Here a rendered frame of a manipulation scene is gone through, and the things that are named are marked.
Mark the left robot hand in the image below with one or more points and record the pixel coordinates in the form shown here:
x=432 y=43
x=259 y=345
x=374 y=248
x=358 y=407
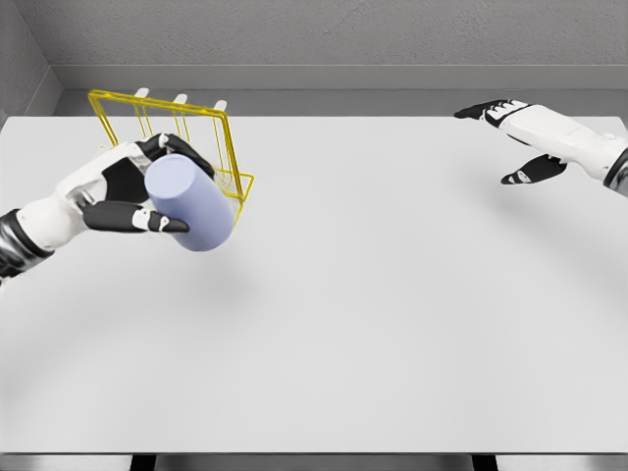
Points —
x=88 y=184

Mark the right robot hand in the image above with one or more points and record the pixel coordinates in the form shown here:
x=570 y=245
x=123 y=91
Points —
x=535 y=127

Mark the lavender cup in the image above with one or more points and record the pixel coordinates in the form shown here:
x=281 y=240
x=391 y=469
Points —
x=193 y=208

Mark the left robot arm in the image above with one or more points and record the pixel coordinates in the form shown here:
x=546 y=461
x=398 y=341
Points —
x=34 y=225

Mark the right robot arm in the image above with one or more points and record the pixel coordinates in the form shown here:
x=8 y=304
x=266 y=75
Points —
x=606 y=157

